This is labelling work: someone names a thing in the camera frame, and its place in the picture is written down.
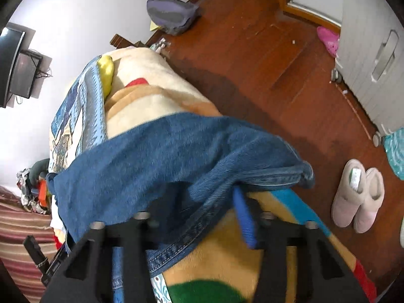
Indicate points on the grey purple backpack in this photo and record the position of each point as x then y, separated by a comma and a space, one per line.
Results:
172, 12

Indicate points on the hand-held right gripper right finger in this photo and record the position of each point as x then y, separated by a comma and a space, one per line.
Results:
246, 224

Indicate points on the black wall monitor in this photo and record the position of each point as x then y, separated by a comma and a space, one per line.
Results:
11, 66

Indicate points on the striped red curtain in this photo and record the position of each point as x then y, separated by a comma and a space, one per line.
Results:
19, 227

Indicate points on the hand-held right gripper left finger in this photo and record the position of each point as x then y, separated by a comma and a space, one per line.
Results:
139, 243

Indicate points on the orange box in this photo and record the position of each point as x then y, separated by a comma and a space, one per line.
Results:
43, 192

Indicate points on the pink clog shoe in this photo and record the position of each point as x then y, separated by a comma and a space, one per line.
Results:
329, 39

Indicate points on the teal patterned bag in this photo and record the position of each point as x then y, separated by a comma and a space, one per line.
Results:
396, 157

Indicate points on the pile of patterned clothes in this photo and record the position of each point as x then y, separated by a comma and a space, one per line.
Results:
26, 192

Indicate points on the wooden bed frame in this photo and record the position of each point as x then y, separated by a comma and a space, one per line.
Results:
124, 41

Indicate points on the blue denim jeans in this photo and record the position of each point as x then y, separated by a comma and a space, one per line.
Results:
176, 151

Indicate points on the pale pink plush slipper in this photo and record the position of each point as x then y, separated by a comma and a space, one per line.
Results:
347, 195
371, 202

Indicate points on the white wheeled cabinet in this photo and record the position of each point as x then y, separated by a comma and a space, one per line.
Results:
363, 69

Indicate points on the small black screen box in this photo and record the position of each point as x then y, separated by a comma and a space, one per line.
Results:
28, 74

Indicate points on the wooden door frame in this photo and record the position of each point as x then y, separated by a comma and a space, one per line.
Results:
296, 9

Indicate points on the colourful cartoon fleece blanket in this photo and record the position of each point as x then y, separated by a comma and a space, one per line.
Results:
157, 85

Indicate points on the patchwork printed bedsheet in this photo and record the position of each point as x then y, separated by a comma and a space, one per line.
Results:
79, 110

